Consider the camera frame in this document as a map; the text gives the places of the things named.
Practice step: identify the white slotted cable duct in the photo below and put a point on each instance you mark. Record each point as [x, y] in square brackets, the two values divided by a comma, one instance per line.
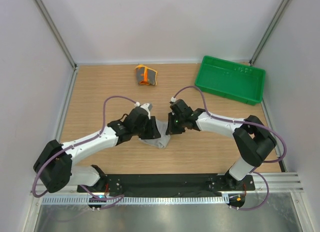
[86, 199]

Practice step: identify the aluminium frame post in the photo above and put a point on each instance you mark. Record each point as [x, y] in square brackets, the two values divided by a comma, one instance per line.
[49, 21]
[280, 11]

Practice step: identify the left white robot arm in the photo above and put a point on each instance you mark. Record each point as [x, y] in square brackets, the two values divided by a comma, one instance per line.
[57, 167]

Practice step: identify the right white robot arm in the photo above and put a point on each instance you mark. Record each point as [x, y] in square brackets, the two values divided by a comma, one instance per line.
[252, 139]

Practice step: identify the green plastic tray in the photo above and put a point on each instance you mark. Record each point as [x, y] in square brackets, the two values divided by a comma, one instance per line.
[231, 80]

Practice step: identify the left aluminium frame post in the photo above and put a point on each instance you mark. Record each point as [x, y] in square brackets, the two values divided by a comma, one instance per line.
[49, 21]

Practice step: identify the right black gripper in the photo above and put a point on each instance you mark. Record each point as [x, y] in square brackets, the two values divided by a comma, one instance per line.
[171, 130]

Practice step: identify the right aluminium frame post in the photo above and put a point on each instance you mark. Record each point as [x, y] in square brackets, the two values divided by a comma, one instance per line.
[280, 11]

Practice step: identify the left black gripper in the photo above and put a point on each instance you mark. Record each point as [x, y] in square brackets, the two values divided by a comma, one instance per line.
[153, 132]

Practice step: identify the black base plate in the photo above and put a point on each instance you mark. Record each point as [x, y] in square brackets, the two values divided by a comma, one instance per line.
[170, 185]

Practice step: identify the grey orange towel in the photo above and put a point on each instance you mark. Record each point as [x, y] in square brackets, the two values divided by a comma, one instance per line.
[145, 75]

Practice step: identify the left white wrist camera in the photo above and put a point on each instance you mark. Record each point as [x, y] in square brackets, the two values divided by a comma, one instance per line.
[145, 106]

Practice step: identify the grey panda towel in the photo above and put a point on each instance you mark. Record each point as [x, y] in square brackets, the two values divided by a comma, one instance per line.
[161, 142]

